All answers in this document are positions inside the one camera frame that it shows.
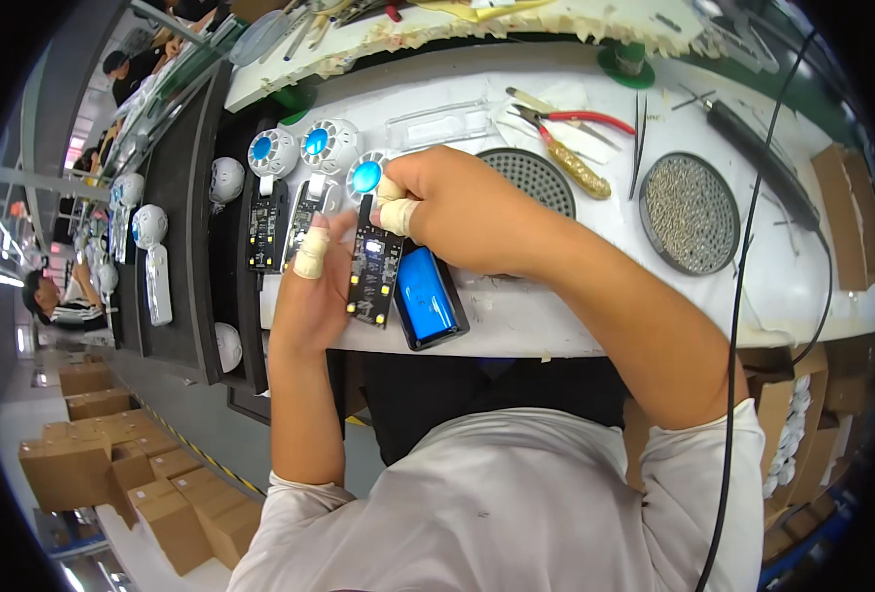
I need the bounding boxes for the blue crate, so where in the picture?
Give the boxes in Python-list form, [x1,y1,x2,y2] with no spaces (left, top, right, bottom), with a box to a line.
[759,487,854,587]

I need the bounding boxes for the clear plastic tray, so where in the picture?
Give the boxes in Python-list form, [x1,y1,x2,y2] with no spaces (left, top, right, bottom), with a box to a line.
[385,99,495,153]

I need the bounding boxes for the person's left hand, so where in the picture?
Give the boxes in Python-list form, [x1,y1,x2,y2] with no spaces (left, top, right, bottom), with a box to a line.
[269,209,365,358]

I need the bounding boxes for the red handled cutting pliers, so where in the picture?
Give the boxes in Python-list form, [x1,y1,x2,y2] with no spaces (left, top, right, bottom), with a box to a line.
[511,104,637,201]

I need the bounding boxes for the flat cardboard box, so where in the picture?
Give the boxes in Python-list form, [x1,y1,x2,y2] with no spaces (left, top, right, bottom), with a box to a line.
[810,144,875,293]

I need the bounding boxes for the white round fan shell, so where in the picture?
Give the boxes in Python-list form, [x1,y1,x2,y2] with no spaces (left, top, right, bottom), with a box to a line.
[213,322,245,374]
[209,157,247,205]

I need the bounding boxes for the white paper sheet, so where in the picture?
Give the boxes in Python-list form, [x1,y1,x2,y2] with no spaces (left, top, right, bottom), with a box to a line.
[488,80,620,165]

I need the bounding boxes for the person's right hand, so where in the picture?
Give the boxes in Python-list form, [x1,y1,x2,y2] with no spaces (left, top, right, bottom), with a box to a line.
[369,146,541,277]

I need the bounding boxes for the white foam board with tools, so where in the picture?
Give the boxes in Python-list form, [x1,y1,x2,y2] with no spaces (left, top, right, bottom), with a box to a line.
[223,0,706,113]

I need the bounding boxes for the row of white handheld fans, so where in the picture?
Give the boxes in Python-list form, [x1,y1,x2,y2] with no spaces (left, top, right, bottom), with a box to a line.
[73,172,146,297]

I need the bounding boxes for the black battery holder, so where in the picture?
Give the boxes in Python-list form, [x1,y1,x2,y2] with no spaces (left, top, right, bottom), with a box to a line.
[392,239,471,352]

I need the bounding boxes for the black electric screwdriver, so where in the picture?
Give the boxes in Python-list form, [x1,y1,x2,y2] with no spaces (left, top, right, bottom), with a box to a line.
[673,83,825,233]

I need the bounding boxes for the blue battery cell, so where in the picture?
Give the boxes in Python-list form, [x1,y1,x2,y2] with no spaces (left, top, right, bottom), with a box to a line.
[396,247,460,338]

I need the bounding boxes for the green plastic piece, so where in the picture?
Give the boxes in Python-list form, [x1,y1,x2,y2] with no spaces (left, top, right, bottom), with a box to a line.
[270,83,318,127]

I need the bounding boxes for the round tray of screws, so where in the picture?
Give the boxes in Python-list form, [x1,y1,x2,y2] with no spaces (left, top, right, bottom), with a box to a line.
[638,151,742,278]

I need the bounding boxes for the white handheld fan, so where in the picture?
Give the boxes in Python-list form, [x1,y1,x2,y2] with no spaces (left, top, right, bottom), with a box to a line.
[131,204,174,327]

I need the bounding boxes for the person's body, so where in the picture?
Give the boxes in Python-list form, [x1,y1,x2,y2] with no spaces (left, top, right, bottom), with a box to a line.
[226,398,767,592]

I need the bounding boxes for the cardboard cartons with white parts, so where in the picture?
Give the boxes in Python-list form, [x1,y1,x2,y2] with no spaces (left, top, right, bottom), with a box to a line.
[747,342,875,565]

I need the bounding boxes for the black tweezers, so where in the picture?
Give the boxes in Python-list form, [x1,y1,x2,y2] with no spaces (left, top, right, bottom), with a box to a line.
[627,89,650,202]

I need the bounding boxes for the long black cable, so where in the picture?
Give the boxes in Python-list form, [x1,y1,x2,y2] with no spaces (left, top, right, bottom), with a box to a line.
[695,28,817,592]

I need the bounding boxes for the round perforated grey tray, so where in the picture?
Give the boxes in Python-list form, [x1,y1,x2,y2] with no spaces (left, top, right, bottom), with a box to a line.
[476,147,578,222]

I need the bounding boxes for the clear round lid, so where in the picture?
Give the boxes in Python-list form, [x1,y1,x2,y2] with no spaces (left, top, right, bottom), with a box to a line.
[228,9,292,68]

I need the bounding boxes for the green solder reel stand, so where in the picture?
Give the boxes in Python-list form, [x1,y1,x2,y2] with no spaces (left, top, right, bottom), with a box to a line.
[597,41,656,90]

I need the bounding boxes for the white fan head blue hub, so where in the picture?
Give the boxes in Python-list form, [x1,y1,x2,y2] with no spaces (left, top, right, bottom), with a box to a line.
[300,117,365,177]
[247,128,300,181]
[344,148,403,208]

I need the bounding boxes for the black conveyor belt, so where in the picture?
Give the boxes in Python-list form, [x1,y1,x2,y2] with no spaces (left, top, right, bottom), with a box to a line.
[114,62,270,395]

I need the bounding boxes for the heap of cardboard boxes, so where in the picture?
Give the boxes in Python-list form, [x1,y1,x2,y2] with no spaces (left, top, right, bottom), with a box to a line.
[17,361,265,577]

